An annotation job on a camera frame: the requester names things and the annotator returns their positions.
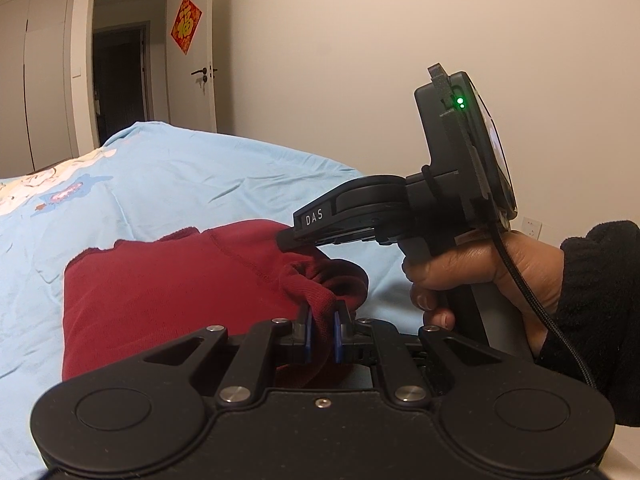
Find light blue bed sheet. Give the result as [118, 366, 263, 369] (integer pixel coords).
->
[0, 120, 426, 480]

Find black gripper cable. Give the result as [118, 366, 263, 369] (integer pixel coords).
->
[487, 219, 599, 391]

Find grey built-in wardrobe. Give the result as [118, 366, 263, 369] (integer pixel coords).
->
[1, 0, 78, 178]

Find white wall socket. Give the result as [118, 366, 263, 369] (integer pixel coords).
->
[521, 217, 542, 240]

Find red fu door decoration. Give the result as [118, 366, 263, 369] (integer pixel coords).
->
[169, 0, 202, 55]

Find white bedroom door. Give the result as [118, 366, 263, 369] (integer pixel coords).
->
[166, 0, 216, 132]

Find dark red knit garment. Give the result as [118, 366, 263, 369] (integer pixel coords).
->
[62, 220, 369, 387]

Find person's right hand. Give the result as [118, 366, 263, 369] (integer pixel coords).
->
[402, 232, 565, 354]

